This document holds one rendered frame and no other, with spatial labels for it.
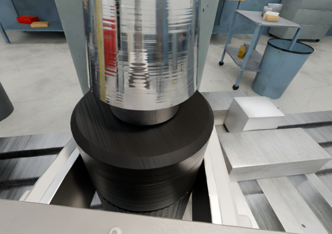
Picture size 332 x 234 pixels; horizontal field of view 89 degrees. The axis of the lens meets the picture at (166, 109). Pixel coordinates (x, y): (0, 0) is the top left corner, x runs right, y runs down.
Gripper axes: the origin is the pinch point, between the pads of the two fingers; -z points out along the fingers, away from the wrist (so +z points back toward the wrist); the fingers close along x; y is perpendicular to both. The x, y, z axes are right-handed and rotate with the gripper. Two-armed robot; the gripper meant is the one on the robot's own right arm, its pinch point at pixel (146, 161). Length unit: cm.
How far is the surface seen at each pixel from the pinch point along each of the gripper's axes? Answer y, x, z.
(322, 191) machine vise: 15.4, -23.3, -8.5
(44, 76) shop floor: 112, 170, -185
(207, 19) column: 4, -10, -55
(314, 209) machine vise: 15.4, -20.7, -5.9
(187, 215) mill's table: 22.4, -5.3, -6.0
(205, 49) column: 13, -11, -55
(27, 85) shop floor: 112, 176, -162
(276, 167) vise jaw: 12.4, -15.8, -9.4
